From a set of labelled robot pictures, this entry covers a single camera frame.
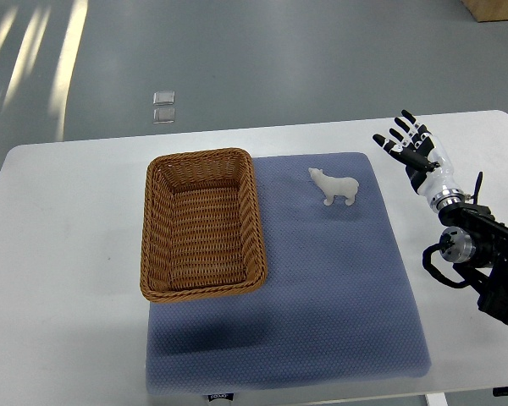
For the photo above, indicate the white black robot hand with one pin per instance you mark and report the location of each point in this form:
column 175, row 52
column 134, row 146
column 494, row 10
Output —
column 426, row 162

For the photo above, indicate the white bear figurine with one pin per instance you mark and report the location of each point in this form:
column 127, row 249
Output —
column 332, row 187

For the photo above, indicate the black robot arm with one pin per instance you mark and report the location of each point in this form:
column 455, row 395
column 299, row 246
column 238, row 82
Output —
column 472, row 251

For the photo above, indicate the brown wicker basket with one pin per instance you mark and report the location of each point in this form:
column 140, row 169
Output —
column 202, row 229

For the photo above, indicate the wooden box corner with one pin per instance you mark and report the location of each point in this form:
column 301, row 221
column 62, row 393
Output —
column 487, row 10

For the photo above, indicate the blue textured mat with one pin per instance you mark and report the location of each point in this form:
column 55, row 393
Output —
column 337, row 304

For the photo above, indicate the lower clear floor tile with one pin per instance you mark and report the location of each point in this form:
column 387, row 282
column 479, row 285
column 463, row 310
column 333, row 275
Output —
column 164, row 115

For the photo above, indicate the clear floor tile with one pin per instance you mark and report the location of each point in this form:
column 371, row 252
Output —
column 163, row 98
column 164, row 115

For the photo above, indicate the upper clear floor tile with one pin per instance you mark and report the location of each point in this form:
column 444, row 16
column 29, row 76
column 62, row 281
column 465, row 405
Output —
column 163, row 98

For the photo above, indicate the black label tag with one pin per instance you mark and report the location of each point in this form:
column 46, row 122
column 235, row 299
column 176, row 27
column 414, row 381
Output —
column 221, row 396

